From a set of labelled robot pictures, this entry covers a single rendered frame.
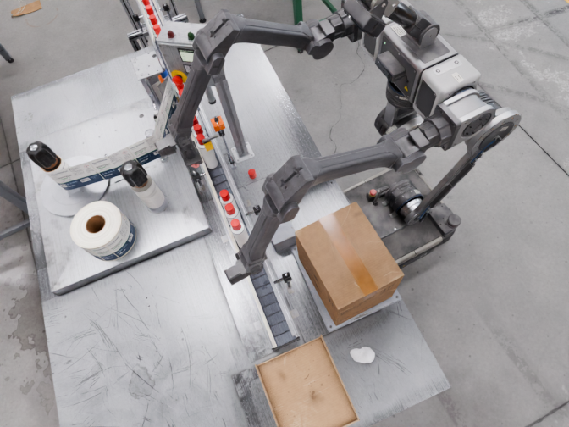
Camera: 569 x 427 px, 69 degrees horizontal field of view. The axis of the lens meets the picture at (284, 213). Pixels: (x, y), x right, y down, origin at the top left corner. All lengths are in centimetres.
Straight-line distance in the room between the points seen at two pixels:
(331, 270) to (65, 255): 112
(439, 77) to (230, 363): 117
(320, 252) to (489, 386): 145
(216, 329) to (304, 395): 40
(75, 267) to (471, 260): 209
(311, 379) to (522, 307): 149
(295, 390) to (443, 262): 139
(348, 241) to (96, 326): 104
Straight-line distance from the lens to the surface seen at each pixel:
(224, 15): 122
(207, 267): 173
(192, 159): 163
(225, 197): 155
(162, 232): 179
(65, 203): 204
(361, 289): 134
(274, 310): 158
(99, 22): 433
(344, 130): 301
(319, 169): 97
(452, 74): 127
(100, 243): 171
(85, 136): 222
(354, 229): 141
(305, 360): 159
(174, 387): 167
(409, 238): 239
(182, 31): 152
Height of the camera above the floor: 241
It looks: 64 degrees down
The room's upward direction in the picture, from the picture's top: 11 degrees counter-clockwise
